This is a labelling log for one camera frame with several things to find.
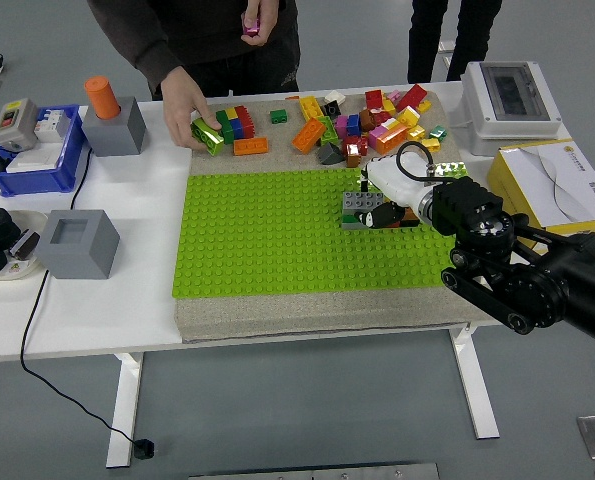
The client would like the person's left hand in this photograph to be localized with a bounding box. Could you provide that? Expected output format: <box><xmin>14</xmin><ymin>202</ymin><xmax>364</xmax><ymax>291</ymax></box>
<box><xmin>241</xmin><ymin>0</ymin><xmax>283</xmax><ymax>48</ymax></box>

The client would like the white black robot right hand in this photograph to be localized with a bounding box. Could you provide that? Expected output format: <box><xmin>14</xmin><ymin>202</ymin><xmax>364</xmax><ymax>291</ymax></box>
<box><xmin>353</xmin><ymin>155</ymin><xmax>431</xmax><ymax>230</ymax></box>

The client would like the person's right hand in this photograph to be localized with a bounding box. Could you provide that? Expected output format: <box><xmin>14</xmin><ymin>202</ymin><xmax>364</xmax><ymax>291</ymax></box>
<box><xmin>160</xmin><ymin>65</ymin><xmax>224</xmax><ymax>152</ymax></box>

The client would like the grey toy brick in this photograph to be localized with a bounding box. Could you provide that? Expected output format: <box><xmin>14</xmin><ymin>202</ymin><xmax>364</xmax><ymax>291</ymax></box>
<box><xmin>341</xmin><ymin>190</ymin><xmax>386</xmax><ymax>215</ymax></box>

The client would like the lime green long brick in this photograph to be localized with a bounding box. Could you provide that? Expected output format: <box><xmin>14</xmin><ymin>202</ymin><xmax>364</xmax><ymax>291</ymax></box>
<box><xmin>190</xmin><ymin>117</ymin><xmax>225</xmax><ymax>155</ymax></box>

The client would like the orange six-stud brick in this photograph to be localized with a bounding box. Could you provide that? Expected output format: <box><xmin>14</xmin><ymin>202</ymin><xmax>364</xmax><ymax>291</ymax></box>
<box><xmin>232</xmin><ymin>136</ymin><xmax>270</xmax><ymax>157</ymax></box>

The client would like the orange yellow long brick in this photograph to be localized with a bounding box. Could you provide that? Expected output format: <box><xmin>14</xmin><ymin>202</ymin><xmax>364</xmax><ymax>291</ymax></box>
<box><xmin>375</xmin><ymin>121</ymin><xmax>410</xmax><ymax>156</ymax></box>

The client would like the pink square brick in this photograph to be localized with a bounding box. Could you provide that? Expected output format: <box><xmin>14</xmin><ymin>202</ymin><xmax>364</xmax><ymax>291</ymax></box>
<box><xmin>367</xmin><ymin>127</ymin><xmax>391</xmax><ymax>151</ymax></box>

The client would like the shiny red brick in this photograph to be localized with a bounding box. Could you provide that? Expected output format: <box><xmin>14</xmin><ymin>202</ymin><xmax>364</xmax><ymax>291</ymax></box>
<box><xmin>341</xmin><ymin>135</ymin><xmax>370</xmax><ymax>159</ymax></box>

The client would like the multicoloured assembled brick block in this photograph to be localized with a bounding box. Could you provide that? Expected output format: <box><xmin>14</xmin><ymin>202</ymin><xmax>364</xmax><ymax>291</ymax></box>
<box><xmin>215</xmin><ymin>105</ymin><xmax>256</xmax><ymax>146</ymax></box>

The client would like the yellow and white brick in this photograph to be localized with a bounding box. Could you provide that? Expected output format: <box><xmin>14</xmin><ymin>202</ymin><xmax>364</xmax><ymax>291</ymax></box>
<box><xmin>395</xmin><ymin>105</ymin><xmax>423</xmax><ymax>128</ymax></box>

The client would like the dark grey wedge brick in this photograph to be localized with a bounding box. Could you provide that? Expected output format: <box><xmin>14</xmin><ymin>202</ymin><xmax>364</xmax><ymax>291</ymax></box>
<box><xmin>317</xmin><ymin>141</ymin><xmax>344</xmax><ymax>167</ymax></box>

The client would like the red long brick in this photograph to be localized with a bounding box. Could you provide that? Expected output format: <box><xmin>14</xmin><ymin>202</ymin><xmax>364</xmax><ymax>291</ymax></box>
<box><xmin>395</xmin><ymin>83</ymin><xmax>429</xmax><ymax>113</ymax></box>

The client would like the lime green narrow brick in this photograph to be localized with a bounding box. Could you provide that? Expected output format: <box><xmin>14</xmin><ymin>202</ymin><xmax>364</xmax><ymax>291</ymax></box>
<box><xmin>318</xmin><ymin>115</ymin><xmax>340</xmax><ymax>146</ymax></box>

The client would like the orange eight-stud brick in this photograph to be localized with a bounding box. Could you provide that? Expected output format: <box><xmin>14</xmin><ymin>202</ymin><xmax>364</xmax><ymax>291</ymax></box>
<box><xmin>291</xmin><ymin>117</ymin><xmax>328</xmax><ymax>154</ymax></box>

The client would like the green studded baseplate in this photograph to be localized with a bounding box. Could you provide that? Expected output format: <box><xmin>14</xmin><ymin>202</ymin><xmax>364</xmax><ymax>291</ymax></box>
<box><xmin>171</xmin><ymin>160</ymin><xmax>471</xmax><ymax>301</ymax></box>

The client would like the person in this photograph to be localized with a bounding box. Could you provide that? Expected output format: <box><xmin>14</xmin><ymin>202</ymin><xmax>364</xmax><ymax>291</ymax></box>
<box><xmin>146</xmin><ymin>0</ymin><xmax>301</xmax><ymax>101</ymax></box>
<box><xmin>407</xmin><ymin>0</ymin><xmax>504</xmax><ymax>84</ymax></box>

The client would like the grey cube holder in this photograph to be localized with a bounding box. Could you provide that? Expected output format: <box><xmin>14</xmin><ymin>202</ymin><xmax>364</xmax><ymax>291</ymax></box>
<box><xmin>81</xmin><ymin>95</ymin><xmax>146</xmax><ymax>158</ymax></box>

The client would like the orange cylinder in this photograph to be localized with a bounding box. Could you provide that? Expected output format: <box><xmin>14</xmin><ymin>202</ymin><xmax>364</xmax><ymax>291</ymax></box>
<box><xmin>83</xmin><ymin>75</ymin><xmax>122</xmax><ymax>121</ymax></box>

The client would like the white circuit breaker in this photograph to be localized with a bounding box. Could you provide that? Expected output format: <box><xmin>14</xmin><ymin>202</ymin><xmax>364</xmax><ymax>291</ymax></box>
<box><xmin>33</xmin><ymin>108</ymin><xmax>71</xmax><ymax>144</ymax></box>

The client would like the grey-brown mat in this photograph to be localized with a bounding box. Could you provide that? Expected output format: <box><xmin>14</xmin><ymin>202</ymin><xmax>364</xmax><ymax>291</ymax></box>
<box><xmin>175</xmin><ymin>92</ymin><xmax>504</xmax><ymax>345</ymax></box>

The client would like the yellow and white carton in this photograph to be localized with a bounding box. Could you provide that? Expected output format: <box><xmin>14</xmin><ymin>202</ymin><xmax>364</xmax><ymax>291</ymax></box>
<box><xmin>486</xmin><ymin>138</ymin><xmax>595</xmax><ymax>238</ymax></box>

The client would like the white flat box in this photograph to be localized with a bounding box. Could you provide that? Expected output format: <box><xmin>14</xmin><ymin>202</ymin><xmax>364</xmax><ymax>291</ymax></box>
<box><xmin>5</xmin><ymin>144</ymin><xmax>61</xmax><ymax>174</ymax></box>

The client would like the blue plastic bin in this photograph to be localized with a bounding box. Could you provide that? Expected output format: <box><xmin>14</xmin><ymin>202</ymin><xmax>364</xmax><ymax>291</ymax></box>
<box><xmin>0</xmin><ymin>103</ymin><xmax>88</xmax><ymax>198</ymax></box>

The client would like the grey cube square recess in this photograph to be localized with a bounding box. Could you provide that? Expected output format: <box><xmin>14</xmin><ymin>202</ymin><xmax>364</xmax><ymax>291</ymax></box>
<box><xmin>35</xmin><ymin>209</ymin><xmax>121</xmax><ymax>281</ymax></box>

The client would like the brown and white block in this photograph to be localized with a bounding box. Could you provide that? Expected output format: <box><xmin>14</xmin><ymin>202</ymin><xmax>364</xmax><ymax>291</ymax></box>
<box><xmin>8</xmin><ymin>228</ymin><xmax>41</xmax><ymax>262</ymax></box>

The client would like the white table leg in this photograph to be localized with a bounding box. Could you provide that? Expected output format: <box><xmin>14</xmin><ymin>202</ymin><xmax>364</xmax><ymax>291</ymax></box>
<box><xmin>448</xmin><ymin>322</ymin><xmax>501</xmax><ymax>442</ymax></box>
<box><xmin>105</xmin><ymin>351</ymin><xmax>144</xmax><ymax>469</ymax></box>

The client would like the white plate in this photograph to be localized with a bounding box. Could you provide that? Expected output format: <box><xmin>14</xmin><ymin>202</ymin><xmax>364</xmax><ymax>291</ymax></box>
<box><xmin>0</xmin><ymin>209</ymin><xmax>51</xmax><ymax>282</ymax></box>

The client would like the long metal floor plate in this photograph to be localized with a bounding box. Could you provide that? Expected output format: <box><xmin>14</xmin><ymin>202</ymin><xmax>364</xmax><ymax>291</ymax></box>
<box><xmin>186</xmin><ymin>461</ymin><xmax>441</xmax><ymax>480</ymax></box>

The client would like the white electrical enclosure box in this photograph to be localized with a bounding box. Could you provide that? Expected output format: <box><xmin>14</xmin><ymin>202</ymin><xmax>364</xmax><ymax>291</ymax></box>
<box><xmin>461</xmin><ymin>60</ymin><xmax>564</xmax><ymax>142</ymax></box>

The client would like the grey switch box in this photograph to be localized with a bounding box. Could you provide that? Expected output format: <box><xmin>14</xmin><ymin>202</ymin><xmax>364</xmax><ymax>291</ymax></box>
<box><xmin>0</xmin><ymin>97</ymin><xmax>40</xmax><ymax>152</ymax></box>

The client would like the black power cord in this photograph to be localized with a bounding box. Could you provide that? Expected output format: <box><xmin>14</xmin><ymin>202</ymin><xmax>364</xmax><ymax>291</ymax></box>
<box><xmin>20</xmin><ymin>146</ymin><xmax>144</xmax><ymax>447</ymax></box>

